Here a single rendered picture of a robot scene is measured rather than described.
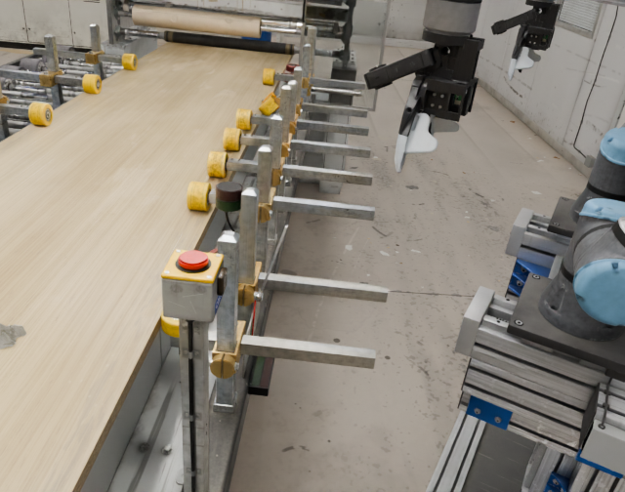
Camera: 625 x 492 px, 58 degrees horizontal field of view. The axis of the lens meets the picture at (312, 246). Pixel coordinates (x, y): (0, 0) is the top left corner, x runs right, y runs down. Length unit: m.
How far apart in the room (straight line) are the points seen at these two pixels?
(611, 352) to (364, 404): 1.39
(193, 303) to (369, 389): 1.71
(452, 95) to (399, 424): 1.63
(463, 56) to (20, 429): 0.88
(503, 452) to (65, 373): 1.41
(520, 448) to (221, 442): 1.15
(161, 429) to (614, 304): 0.96
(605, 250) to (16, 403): 0.96
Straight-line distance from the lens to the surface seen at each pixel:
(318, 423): 2.26
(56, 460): 0.99
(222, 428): 1.27
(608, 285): 0.93
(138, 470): 1.32
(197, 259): 0.78
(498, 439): 2.09
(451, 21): 0.86
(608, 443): 1.11
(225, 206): 1.28
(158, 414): 1.42
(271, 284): 1.43
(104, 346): 1.17
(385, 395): 2.41
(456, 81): 0.88
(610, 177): 1.54
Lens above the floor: 1.63
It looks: 29 degrees down
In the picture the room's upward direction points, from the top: 6 degrees clockwise
